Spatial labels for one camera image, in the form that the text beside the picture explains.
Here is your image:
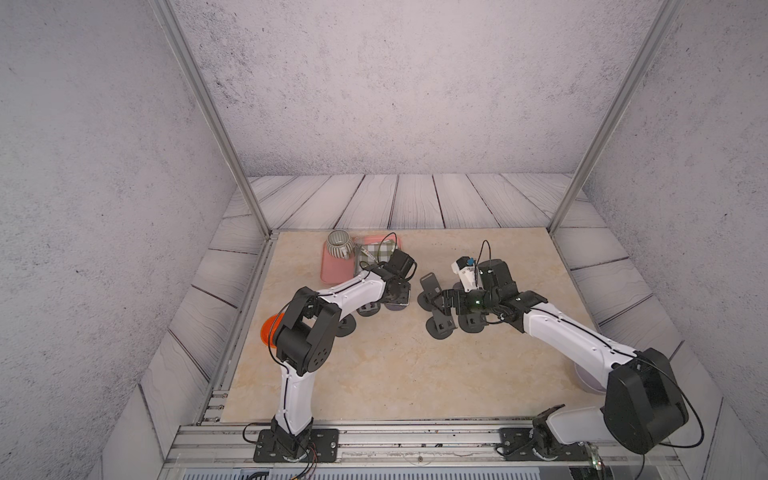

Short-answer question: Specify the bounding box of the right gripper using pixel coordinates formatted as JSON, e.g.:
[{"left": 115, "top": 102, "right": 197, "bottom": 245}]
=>
[{"left": 429, "top": 287, "right": 499, "bottom": 316}]

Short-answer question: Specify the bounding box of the dark green phone stand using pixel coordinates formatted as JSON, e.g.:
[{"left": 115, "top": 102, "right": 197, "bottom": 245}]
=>
[
  {"left": 336, "top": 314, "right": 357, "bottom": 338},
  {"left": 417, "top": 272, "right": 444, "bottom": 312},
  {"left": 426, "top": 306, "right": 457, "bottom": 340},
  {"left": 457, "top": 302, "right": 488, "bottom": 334},
  {"left": 356, "top": 302, "right": 381, "bottom": 318}
]

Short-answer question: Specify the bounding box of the purple phone stand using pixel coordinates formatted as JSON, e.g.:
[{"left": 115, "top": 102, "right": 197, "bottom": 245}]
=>
[{"left": 384, "top": 302, "right": 409, "bottom": 311}]

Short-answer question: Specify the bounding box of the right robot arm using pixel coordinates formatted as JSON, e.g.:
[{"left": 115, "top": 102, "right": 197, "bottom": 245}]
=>
[{"left": 419, "top": 256, "right": 689, "bottom": 457}]

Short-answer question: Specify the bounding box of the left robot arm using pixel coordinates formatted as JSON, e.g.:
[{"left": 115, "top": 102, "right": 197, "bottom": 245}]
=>
[{"left": 270, "top": 249, "right": 417, "bottom": 456}]

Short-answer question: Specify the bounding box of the green checkered cloth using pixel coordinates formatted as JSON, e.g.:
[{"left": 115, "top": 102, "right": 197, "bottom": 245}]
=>
[{"left": 355, "top": 236, "right": 400, "bottom": 274}]

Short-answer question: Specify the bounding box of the pink tray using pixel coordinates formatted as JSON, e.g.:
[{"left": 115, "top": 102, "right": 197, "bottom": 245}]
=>
[{"left": 320, "top": 232, "right": 402, "bottom": 285}]

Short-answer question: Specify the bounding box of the orange plastic bowl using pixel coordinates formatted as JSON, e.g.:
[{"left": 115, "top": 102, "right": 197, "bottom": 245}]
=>
[{"left": 260, "top": 313, "right": 283, "bottom": 348}]

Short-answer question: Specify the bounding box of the lilac ceramic bowl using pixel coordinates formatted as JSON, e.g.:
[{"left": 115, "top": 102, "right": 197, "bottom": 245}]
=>
[{"left": 573, "top": 362, "right": 609, "bottom": 395}]

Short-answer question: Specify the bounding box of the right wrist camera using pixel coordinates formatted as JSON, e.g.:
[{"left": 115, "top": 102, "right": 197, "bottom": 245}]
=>
[{"left": 451, "top": 256, "right": 478, "bottom": 292}]

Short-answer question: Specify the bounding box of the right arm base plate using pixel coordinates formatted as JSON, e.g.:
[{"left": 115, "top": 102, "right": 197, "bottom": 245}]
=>
[{"left": 495, "top": 427, "right": 590, "bottom": 463}]

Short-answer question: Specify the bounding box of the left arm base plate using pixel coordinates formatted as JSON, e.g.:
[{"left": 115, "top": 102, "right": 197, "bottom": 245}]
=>
[{"left": 253, "top": 426, "right": 340, "bottom": 463}]

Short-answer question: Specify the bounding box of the aluminium front rail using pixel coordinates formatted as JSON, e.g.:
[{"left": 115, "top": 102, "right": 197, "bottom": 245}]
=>
[{"left": 159, "top": 418, "right": 706, "bottom": 479}]

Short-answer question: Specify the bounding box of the right aluminium frame post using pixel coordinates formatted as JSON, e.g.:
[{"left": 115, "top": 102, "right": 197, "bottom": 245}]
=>
[{"left": 547, "top": 0, "right": 684, "bottom": 237}]

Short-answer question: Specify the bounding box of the aluminium frame post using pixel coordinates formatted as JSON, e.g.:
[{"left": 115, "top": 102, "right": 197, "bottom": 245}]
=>
[
  {"left": 151, "top": 0, "right": 272, "bottom": 238},
  {"left": 547, "top": 0, "right": 684, "bottom": 237}
]

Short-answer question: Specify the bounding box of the left aluminium frame post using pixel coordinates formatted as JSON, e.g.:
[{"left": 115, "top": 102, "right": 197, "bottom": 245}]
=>
[{"left": 151, "top": 0, "right": 272, "bottom": 238}]

